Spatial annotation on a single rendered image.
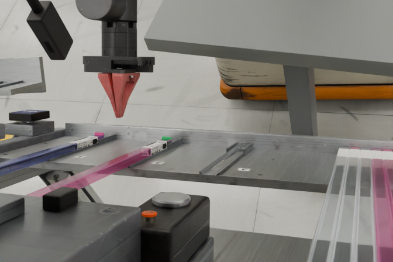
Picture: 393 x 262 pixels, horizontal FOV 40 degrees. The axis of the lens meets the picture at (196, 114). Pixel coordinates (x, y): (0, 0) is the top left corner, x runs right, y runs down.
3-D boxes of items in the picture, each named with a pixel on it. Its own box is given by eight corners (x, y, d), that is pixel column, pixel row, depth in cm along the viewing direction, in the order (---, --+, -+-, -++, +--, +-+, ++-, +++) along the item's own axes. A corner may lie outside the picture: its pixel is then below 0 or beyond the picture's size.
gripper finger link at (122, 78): (124, 120, 85) (124, 60, 84) (83, 118, 87) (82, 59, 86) (141, 116, 91) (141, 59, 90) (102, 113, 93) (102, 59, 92)
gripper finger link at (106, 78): (138, 121, 84) (138, 60, 83) (96, 119, 86) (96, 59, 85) (154, 116, 90) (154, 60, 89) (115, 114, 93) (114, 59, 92)
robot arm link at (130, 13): (142, -14, 88) (109, -14, 90) (126, -20, 82) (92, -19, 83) (141, 28, 89) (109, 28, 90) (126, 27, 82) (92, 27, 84)
